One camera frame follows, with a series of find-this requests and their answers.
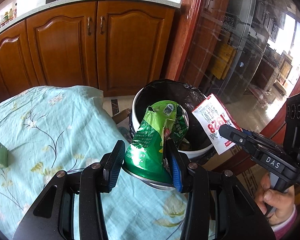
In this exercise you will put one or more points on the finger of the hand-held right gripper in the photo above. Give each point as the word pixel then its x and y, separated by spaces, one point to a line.
pixel 232 133
pixel 265 140

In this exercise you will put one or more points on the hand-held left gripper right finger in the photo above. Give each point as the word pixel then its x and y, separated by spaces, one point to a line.
pixel 176 172

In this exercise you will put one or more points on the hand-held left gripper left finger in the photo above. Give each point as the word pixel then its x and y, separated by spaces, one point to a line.
pixel 115 165

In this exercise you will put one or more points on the white packet with red print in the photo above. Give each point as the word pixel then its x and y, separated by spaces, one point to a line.
pixel 212 120

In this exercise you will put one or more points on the white trash bin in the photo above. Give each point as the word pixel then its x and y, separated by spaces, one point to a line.
pixel 200 151

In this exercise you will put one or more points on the dark green chip bag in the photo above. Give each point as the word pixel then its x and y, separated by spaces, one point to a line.
pixel 145 150

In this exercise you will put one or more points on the person's right hand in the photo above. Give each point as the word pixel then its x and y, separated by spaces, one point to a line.
pixel 280 205

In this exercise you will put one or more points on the brown cardboard piece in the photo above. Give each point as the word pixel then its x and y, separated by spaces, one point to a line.
pixel 121 116

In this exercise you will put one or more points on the yellow wooden stool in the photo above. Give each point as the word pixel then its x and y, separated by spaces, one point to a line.
pixel 225 60

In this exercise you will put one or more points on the light blue floral tablecloth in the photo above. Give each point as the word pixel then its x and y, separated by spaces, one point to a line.
pixel 52 120

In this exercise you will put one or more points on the glass sliding door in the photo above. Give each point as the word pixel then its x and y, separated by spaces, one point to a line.
pixel 260 55

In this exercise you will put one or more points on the wooden cabinet door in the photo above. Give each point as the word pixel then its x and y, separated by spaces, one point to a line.
pixel 135 47
pixel 60 47
pixel 10 62

